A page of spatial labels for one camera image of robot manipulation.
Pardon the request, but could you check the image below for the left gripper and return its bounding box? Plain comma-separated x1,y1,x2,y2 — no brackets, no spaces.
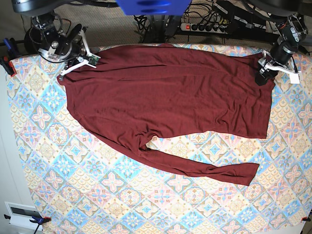
254,41,296,86

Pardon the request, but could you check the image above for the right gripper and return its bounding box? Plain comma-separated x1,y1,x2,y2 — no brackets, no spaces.
48,37,82,62

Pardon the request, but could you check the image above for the dark red t-shirt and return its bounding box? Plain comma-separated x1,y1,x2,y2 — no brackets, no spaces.
58,44,275,186

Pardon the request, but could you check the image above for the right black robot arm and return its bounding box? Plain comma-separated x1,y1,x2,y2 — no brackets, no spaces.
29,12,86,63

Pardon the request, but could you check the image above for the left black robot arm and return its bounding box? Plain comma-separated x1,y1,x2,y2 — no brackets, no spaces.
255,15,308,86

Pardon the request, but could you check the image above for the black round stool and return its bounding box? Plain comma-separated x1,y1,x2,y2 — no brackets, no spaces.
24,27,42,55

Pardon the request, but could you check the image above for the blue clamp upper left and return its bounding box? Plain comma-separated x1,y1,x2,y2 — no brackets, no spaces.
3,38,15,53

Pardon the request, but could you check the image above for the black orange table clamp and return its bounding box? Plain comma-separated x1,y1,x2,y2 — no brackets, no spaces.
0,56,17,77

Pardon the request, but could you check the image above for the patterned tablecloth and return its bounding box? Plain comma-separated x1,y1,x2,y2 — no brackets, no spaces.
0,54,312,234

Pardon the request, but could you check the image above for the orange corner clamp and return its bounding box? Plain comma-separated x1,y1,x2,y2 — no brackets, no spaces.
301,217,311,222

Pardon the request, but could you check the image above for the blue black bar clamp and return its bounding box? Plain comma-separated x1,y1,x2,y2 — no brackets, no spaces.
4,215,51,231

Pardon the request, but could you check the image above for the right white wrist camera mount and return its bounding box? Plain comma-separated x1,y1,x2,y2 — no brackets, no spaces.
59,27,100,81

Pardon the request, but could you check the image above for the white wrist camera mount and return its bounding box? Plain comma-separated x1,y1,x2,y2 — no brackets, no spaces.
59,27,100,81
258,50,301,84

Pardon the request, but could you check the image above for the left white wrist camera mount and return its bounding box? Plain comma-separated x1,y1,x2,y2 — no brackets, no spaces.
258,50,301,84

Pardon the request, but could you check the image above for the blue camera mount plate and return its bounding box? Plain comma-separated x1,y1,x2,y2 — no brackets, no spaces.
116,0,192,16

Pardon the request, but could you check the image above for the white power strip red switch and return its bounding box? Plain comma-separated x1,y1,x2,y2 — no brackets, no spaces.
180,23,226,34

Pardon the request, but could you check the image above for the white wall socket box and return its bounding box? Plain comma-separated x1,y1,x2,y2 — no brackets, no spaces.
5,202,40,231

